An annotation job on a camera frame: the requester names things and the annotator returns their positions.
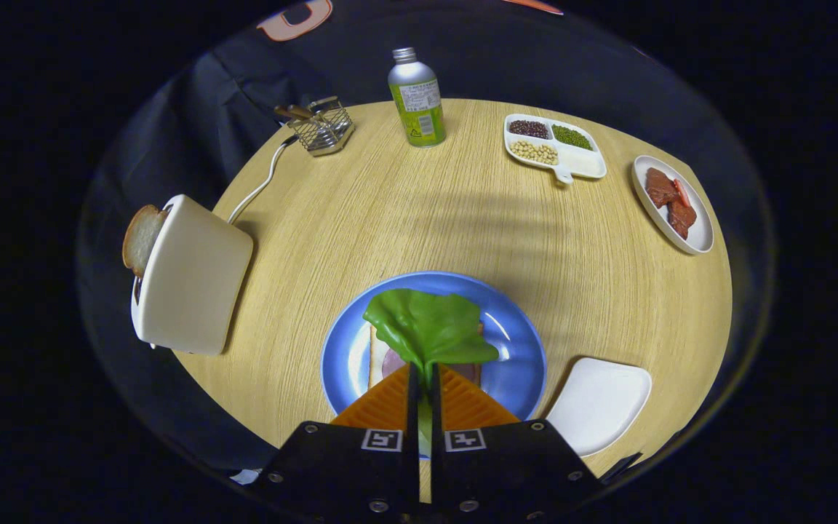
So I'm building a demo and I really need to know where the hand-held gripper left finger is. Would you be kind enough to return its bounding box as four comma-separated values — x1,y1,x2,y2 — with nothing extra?
248,362,420,519

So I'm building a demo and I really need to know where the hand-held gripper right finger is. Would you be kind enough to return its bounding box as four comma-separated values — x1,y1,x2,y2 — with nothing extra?
430,362,605,521

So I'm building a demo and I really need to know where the green lettuce leaf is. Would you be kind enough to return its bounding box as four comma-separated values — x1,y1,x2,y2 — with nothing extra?
362,288,500,459

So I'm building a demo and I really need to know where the toasted bread slice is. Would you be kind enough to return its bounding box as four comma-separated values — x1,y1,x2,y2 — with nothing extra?
122,205,169,277

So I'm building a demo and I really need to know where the white bread slice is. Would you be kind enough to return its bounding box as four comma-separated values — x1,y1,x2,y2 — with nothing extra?
367,324,391,390

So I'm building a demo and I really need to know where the blue plate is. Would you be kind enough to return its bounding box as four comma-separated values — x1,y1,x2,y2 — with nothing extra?
321,271,547,461

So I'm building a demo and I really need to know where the white rounded square plate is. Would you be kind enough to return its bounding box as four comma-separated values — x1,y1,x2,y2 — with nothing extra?
544,357,653,458

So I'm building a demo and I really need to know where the cream white toaster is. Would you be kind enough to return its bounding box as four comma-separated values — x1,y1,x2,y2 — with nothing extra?
130,194,254,357

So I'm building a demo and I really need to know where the pile of yellow soybeans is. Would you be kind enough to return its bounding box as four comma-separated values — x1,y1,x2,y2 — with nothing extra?
510,140,559,166

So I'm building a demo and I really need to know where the white divided tray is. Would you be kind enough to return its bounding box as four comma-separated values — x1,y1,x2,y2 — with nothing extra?
503,114,607,185

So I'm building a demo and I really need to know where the pile of green beans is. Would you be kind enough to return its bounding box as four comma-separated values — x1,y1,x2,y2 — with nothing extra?
552,124,594,151

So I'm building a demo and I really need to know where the brown meat piece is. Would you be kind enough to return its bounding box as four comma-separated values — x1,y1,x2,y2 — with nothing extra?
666,198,698,239
645,167,680,208

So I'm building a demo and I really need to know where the round white meat plate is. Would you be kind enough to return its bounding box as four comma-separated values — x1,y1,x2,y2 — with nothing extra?
631,155,714,255

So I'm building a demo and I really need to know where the silver bottle with green label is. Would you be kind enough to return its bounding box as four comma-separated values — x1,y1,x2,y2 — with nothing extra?
388,47,447,148

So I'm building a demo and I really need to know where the white toaster cable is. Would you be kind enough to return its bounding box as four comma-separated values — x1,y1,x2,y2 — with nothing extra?
228,135,300,224

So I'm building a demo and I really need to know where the wire mesh basket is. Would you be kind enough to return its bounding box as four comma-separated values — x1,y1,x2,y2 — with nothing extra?
288,96,356,157

